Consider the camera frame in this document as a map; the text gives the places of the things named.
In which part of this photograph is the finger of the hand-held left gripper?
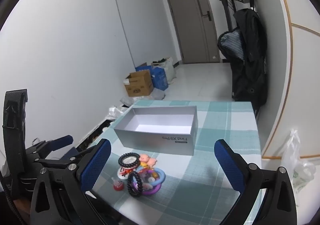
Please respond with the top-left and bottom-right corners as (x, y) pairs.
(25, 135), (74, 159)
(34, 147), (82, 165)

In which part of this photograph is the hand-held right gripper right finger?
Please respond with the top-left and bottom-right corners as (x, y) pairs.
(214, 139), (298, 225)

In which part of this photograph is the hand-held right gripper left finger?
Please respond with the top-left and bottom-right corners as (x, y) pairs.
(29, 138), (112, 225)

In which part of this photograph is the black bead bracelet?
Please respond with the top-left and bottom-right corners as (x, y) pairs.
(118, 152), (141, 168)
(127, 171), (144, 197)

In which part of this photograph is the small red toy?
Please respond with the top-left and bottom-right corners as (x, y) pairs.
(112, 177), (123, 191)

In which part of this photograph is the pink pig toy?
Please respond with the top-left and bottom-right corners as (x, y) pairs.
(139, 154), (157, 168)

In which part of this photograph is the grey cardboard box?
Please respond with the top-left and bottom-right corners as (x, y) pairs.
(114, 105), (198, 156)

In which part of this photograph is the white round badge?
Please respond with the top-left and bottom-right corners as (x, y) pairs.
(117, 166), (137, 180)

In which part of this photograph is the crumpled clear plastic bag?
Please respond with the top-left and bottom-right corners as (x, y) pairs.
(107, 106), (125, 122)

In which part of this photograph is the white plastic bag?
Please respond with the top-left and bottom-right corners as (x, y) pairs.
(280, 129), (317, 207)

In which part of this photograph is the brown cardboard box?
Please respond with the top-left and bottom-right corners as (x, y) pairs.
(123, 70), (154, 97)

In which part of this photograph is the black jacket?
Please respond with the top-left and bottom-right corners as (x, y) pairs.
(217, 8), (268, 115)

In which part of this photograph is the blue cardboard box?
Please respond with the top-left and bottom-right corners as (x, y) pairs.
(135, 64), (169, 91)

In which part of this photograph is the white sack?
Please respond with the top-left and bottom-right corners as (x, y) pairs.
(151, 57), (177, 84)

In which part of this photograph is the grey door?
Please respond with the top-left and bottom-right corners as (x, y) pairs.
(162, 0), (222, 64)

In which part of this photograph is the black coat rack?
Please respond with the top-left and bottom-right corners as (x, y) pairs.
(216, 0), (260, 30)

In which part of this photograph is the purple plastic ring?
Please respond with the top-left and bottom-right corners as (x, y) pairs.
(132, 177), (162, 195)

